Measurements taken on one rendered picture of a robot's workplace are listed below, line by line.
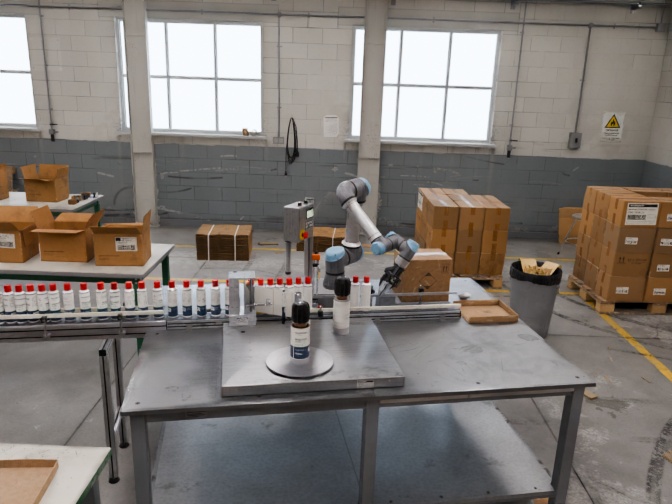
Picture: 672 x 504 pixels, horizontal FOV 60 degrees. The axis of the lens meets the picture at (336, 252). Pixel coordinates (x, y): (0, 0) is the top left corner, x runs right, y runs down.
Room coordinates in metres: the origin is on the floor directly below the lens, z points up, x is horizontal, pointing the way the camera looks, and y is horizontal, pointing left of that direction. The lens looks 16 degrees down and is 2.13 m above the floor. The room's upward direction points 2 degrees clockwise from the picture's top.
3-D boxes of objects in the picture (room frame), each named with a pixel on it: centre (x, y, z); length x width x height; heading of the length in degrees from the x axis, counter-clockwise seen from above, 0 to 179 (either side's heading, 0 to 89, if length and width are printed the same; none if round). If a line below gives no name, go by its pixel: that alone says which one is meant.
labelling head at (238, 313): (2.89, 0.49, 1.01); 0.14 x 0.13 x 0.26; 100
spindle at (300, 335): (2.44, 0.15, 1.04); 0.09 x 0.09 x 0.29
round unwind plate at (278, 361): (2.44, 0.15, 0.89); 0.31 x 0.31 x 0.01
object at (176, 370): (2.98, -0.06, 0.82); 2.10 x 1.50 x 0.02; 100
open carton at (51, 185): (6.22, 3.16, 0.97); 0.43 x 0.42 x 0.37; 176
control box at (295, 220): (3.12, 0.21, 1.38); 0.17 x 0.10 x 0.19; 156
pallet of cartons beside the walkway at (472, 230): (6.64, -1.42, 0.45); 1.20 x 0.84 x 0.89; 1
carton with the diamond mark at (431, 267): (3.47, -0.54, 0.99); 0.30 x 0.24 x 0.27; 100
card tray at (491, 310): (3.24, -0.89, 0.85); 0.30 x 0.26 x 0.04; 100
